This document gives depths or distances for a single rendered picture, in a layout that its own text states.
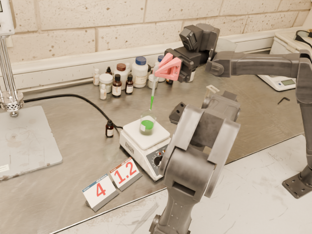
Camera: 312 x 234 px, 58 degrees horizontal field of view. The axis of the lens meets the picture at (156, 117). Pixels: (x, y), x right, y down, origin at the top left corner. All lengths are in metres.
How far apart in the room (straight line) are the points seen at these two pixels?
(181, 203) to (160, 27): 1.01
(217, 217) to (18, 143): 0.67
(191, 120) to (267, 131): 0.83
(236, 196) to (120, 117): 0.51
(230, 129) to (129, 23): 0.94
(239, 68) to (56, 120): 0.67
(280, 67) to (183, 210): 0.50
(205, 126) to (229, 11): 1.21
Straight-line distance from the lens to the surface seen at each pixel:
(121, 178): 0.89
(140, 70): 1.23
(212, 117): 0.47
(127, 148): 0.96
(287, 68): 0.86
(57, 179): 0.92
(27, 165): 0.96
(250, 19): 1.78
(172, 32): 1.45
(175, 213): 0.56
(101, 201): 0.86
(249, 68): 0.87
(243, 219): 0.92
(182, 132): 0.44
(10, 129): 1.09
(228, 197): 0.95
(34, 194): 0.90
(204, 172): 0.44
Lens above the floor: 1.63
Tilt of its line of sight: 40 degrees down
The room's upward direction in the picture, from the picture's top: 10 degrees clockwise
